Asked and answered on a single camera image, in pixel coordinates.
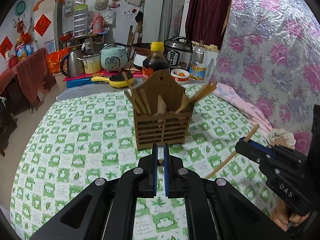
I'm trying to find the right hand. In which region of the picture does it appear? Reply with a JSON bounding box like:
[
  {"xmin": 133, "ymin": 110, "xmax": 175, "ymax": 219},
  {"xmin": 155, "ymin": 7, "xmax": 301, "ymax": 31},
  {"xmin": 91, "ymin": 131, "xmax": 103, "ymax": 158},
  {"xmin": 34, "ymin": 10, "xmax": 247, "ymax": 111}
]
[{"xmin": 271, "ymin": 198, "xmax": 310, "ymax": 231}]

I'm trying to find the wooden slatted utensil holder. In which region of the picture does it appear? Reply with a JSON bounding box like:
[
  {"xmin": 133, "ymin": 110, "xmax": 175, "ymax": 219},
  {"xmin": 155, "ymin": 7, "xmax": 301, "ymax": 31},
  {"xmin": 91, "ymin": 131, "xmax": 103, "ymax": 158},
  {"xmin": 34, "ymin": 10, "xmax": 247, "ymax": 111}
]
[{"xmin": 133, "ymin": 70, "xmax": 194, "ymax": 150}]

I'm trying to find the pink floral cloth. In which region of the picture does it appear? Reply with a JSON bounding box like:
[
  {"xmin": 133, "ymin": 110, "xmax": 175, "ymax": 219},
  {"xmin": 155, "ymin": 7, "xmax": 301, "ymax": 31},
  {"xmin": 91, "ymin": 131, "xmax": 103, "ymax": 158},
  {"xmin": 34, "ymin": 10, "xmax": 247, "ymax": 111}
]
[{"xmin": 212, "ymin": 82, "xmax": 273, "ymax": 138}]

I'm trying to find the green white patterned tablecloth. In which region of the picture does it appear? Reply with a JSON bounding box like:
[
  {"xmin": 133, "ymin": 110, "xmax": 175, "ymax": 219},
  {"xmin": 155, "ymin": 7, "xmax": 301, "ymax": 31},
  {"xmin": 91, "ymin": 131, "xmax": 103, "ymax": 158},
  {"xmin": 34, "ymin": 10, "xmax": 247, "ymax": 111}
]
[{"xmin": 10, "ymin": 91, "xmax": 277, "ymax": 239}]

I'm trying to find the yellow frying pan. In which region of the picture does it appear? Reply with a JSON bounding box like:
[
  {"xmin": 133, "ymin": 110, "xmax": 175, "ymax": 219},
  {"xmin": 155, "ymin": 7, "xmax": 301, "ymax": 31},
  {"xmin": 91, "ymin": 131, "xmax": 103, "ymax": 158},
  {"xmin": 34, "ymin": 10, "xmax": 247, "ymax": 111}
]
[{"xmin": 91, "ymin": 72, "xmax": 135, "ymax": 88}]

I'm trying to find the red white bowl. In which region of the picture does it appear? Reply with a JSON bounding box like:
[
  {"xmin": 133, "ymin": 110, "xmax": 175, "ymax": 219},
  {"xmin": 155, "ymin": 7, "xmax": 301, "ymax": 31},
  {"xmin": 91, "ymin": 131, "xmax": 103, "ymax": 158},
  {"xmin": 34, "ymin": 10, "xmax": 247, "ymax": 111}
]
[{"xmin": 170, "ymin": 68, "xmax": 190, "ymax": 85}]

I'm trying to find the clear oil bottle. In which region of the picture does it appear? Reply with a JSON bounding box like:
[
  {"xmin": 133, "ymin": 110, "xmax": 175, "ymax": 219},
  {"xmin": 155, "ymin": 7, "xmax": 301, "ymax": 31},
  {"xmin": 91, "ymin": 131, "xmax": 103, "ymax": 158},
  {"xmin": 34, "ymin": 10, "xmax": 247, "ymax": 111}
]
[{"xmin": 190, "ymin": 40, "xmax": 207, "ymax": 81}]

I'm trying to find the soy sauce bottle yellow cap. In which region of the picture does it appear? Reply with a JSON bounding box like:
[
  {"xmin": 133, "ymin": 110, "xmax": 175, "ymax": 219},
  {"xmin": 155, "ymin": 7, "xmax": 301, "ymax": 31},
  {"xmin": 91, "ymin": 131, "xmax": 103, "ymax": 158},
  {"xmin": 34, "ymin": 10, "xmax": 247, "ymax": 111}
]
[{"xmin": 142, "ymin": 42, "xmax": 170, "ymax": 81}]

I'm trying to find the mint green rice cooker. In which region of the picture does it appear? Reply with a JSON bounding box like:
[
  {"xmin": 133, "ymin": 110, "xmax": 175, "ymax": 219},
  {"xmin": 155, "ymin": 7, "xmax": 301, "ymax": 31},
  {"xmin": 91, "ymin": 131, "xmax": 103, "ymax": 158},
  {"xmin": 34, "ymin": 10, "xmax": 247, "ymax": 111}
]
[{"xmin": 100, "ymin": 43, "xmax": 129, "ymax": 72}]

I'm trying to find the cream pot with lid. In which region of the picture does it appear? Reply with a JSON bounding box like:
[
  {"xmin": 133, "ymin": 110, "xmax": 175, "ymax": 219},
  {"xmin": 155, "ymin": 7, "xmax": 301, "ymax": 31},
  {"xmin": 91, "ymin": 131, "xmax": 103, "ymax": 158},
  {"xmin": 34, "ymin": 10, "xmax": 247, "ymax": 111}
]
[{"xmin": 77, "ymin": 53, "xmax": 103, "ymax": 74}]

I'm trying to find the black silver pressure cooker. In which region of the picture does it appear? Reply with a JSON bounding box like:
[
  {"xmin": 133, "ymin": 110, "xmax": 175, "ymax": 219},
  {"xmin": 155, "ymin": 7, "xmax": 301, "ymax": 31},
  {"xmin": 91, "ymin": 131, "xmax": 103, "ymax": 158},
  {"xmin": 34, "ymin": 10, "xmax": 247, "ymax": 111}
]
[{"xmin": 164, "ymin": 36, "xmax": 193, "ymax": 70}]

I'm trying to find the stainless steel kettle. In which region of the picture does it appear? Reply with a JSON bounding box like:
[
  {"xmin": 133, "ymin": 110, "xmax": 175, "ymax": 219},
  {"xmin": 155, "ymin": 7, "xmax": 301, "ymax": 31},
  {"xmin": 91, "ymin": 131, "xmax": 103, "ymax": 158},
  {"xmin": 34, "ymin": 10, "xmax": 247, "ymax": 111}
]
[{"xmin": 60, "ymin": 50, "xmax": 85, "ymax": 77}]

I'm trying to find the red draped side table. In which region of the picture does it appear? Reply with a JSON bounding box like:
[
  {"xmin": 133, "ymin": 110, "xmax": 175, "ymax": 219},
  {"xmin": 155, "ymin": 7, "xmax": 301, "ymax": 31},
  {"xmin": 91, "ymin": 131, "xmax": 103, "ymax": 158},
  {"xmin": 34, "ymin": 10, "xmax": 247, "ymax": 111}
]
[{"xmin": 1, "ymin": 48, "xmax": 56, "ymax": 104}]

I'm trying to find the dark red curtain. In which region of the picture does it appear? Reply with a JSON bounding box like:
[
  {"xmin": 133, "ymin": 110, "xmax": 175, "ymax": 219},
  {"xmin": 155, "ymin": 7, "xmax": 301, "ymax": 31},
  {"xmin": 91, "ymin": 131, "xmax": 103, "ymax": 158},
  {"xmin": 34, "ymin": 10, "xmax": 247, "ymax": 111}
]
[{"xmin": 185, "ymin": 0, "xmax": 232, "ymax": 51}]

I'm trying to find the floral foil wall covering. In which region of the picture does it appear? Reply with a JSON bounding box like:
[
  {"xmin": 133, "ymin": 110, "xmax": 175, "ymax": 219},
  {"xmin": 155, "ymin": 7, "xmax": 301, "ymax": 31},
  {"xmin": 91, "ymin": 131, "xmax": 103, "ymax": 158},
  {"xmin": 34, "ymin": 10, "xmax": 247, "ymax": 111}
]
[{"xmin": 211, "ymin": 0, "xmax": 319, "ymax": 153}]

